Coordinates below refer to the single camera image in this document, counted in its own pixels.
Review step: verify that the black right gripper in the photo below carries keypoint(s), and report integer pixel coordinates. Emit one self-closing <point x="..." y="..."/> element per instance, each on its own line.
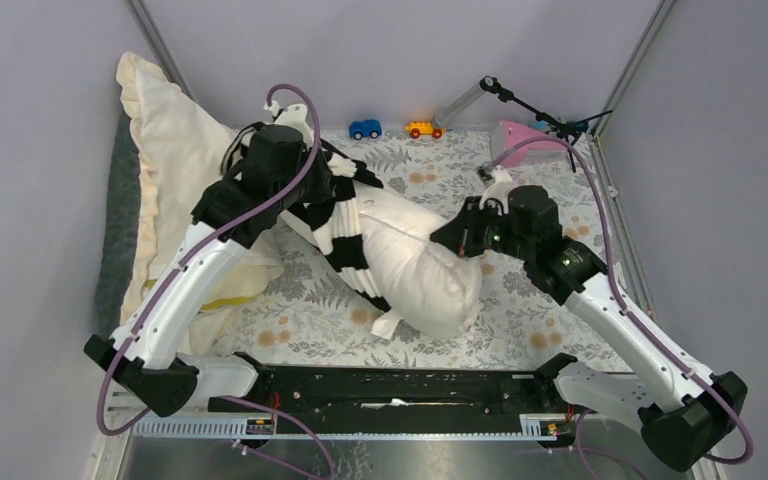
<point x="458" y="238"/>

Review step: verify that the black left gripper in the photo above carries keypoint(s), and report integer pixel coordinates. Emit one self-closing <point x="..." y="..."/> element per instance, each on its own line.
<point x="322" y="186"/>

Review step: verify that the white pillow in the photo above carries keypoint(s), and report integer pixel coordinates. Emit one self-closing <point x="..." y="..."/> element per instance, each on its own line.
<point x="423" y="284"/>

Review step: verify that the black white striped pillowcase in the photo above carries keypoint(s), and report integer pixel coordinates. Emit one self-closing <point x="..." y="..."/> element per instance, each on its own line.
<point x="333" y="225"/>

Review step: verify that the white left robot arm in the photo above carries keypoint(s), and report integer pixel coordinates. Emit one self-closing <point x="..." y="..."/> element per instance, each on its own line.
<point x="142" y="355"/>

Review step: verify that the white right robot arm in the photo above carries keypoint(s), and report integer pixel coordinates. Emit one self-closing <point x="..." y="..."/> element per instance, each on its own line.
<point x="679" y="406"/>

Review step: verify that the cream ruffled pillow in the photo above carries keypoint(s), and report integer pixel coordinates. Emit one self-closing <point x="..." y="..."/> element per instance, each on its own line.
<point x="180" y="149"/>

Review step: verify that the blue toy car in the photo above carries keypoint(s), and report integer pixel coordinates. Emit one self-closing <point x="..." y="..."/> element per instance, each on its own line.
<point x="369" y="128"/>

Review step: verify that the yellow orange toy car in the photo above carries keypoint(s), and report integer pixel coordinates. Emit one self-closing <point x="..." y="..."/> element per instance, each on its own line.
<point x="416" y="130"/>

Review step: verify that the pink plastic toy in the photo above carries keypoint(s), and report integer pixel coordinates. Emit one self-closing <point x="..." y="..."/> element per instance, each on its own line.
<point x="507" y="134"/>

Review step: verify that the cream yellow-trimmed cloth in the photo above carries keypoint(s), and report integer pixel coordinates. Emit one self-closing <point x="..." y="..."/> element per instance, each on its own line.
<point x="247" y="279"/>

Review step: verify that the dark green cushion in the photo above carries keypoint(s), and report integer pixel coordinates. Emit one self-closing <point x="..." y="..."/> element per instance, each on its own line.
<point x="121" y="225"/>

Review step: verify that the floral patterned table mat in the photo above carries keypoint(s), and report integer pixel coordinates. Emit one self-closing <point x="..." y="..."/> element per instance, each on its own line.
<point x="309" y="316"/>

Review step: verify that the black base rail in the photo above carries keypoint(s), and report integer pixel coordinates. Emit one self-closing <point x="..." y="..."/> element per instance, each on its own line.
<point x="383" y="402"/>

